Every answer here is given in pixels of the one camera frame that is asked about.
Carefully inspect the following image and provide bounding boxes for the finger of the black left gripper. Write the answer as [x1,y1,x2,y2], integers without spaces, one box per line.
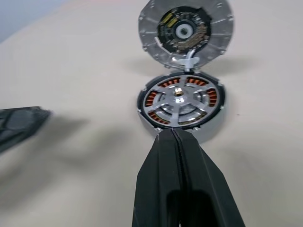
[0,106,53,153]

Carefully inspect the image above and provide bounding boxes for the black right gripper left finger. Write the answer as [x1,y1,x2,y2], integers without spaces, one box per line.
[132,129,183,227]

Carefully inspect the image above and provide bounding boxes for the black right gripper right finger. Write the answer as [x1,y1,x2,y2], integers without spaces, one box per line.
[173,129,247,227]

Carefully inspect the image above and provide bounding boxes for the black rotor ring silver spokes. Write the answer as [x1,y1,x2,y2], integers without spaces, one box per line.
[143,79,222,131]

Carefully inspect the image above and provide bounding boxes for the silver motor cover circuit board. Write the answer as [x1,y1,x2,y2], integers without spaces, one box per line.
[138,0,235,71]

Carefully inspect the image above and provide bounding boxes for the grey motor base copper windings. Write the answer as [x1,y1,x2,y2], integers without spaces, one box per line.
[136,72,227,144]

